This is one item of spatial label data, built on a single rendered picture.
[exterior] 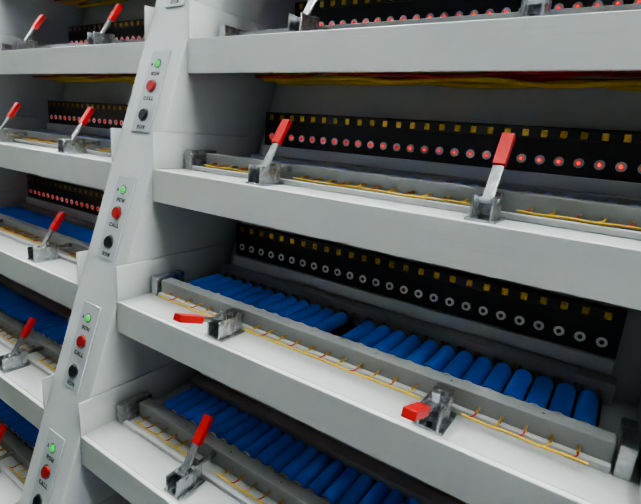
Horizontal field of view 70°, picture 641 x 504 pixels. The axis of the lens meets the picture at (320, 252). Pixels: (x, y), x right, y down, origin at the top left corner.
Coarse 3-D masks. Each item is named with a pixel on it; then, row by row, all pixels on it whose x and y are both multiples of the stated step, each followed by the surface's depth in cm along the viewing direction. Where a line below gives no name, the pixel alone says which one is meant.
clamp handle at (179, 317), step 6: (222, 312) 54; (174, 318) 49; (180, 318) 49; (186, 318) 49; (192, 318) 50; (198, 318) 51; (204, 318) 52; (210, 318) 53; (216, 318) 54; (222, 318) 55
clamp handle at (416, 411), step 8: (432, 392) 41; (440, 392) 40; (432, 400) 41; (440, 400) 41; (408, 408) 35; (416, 408) 36; (424, 408) 36; (432, 408) 39; (408, 416) 35; (416, 416) 35; (424, 416) 37
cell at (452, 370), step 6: (462, 354) 51; (468, 354) 51; (456, 360) 49; (462, 360) 50; (468, 360) 50; (450, 366) 48; (456, 366) 48; (462, 366) 49; (468, 366) 50; (444, 372) 47; (450, 372) 47; (456, 372) 47; (462, 372) 48
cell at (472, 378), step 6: (480, 360) 50; (486, 360) 50; (474, 366) 48; (480, 366) 48; (486, 366) 49; (468, 372) 47; (474, 372) 47; (480, 372) 47; (486, 372) 48; (462, 378) 46; (468, 378) 46; (474, 378) 46; (480, 378) 47; (480, 384) 47
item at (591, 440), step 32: (192, 288) 64; (256, 320) 57; (288, 320) 55; (320, 352) 52; (352, 352) 49; (384, 352) 49; (384, 384) 46; (416, 384) 45; (448, 384) 44; (512, 416) 41; (544, 416) 40; (544, 448) 38; (576, 448) 38; (608, 448) 37
